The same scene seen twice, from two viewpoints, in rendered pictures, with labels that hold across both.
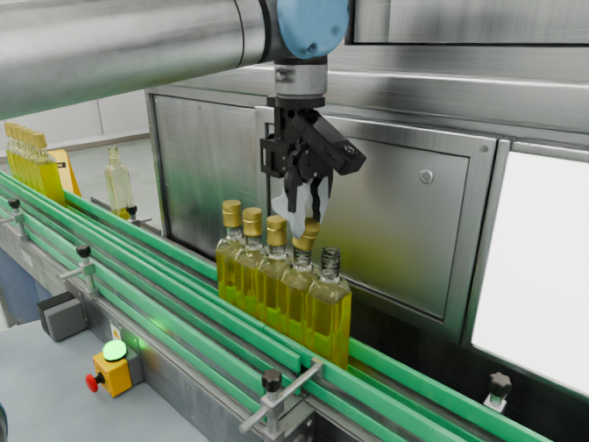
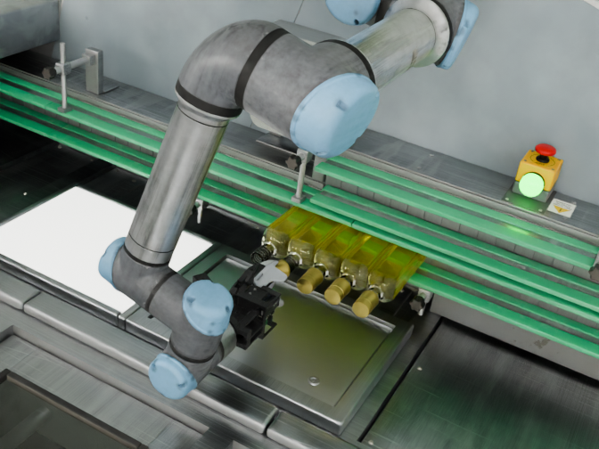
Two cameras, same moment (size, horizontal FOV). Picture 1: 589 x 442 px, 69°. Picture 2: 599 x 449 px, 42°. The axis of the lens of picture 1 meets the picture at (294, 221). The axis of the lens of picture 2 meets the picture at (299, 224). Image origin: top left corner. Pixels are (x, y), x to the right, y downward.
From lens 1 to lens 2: 1.31 m
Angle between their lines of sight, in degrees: 64
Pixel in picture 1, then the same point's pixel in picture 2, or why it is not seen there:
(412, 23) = (145, 418)
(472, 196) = not seen: hidden behind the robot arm
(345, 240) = (288, 310)
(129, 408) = (507, 146)
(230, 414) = (363, 152)
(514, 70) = (96, 355)
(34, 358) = not seen: outside the picture
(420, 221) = not seen: hidden behind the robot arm
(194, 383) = (407, 168)
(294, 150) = (235, 292)
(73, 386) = (587, 146)
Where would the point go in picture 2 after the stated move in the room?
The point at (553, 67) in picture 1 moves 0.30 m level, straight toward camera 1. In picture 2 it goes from (76, 346) to (43, 200)
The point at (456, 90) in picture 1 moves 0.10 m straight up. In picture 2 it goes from (134, 351) to (96, 382)
